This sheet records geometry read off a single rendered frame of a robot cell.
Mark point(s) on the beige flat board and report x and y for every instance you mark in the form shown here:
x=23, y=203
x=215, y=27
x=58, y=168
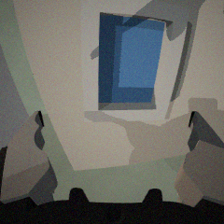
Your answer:
x=50, y=32

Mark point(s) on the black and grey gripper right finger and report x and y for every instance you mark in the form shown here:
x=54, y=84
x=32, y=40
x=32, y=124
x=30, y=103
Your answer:
x=200, y=179

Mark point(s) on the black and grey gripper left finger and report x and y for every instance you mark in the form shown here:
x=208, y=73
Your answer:
x=27, y=178

